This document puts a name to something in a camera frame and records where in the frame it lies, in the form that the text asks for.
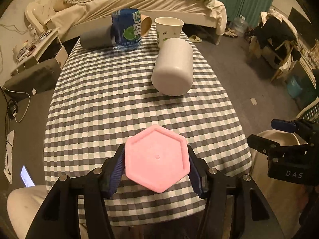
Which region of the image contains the pink hexagonal cup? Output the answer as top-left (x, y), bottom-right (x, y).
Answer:
top-left (125, 125), bottom-right (190, 193)

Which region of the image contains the white plastic cup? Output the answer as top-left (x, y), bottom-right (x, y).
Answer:
top-left (151, 38), bottom-right (194, 97)

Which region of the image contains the white paper cup green print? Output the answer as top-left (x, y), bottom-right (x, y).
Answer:
top-left (155, 17), bottom-right (184, 48)

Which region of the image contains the tan plastic cup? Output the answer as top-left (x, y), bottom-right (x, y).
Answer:
top-left (141, 15), bottom-right (152, 37)

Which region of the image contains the grey plastic cup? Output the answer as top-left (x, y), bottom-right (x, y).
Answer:
top-left (80, 25), bottom-right (116, 50)

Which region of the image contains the glowing smartphone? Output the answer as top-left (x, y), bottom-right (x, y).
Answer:
top-left (20, 166), bottom-right (35, 187)

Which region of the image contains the white paper on sofa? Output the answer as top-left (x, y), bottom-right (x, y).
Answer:
top-left (3, 130), bottom-right (15, 184)

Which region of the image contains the wooden chair with clothes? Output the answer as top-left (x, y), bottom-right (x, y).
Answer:
top-left (247, 9), bottom-right (301, 81)

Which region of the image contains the large water jug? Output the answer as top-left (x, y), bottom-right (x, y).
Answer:
top-left (230, 15), bottom-right (248, 37)

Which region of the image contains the dark grey sofa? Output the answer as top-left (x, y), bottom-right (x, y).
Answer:
top-left (0, 86), bottom-right (61, 195)

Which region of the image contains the beige slipper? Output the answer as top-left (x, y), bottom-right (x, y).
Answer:
top-left (189, 35), bottom-right (202, 43)

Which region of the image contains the grey white checkered tablecloth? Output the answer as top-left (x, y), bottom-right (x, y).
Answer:
top-left (43, 28), bottom-right (253, 227)

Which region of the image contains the white bedside table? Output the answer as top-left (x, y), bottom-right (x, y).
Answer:
top-left (10, 29), bottom-right (69, 77)

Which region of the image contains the blue drink can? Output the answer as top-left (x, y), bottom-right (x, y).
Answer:
top-left (111, 9), bottom-right (141, 51)

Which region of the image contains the clear water bottle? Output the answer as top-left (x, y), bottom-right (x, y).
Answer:
top-left (28, 24), bottom-right (39, 44)

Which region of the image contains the bed with beige sheet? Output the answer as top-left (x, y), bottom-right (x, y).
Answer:
top-left (25, 0), bottom-right (227, 41)

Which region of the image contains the white charging cable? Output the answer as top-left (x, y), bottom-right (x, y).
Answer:
top-left (0, 86), bottom-right (32, 124)

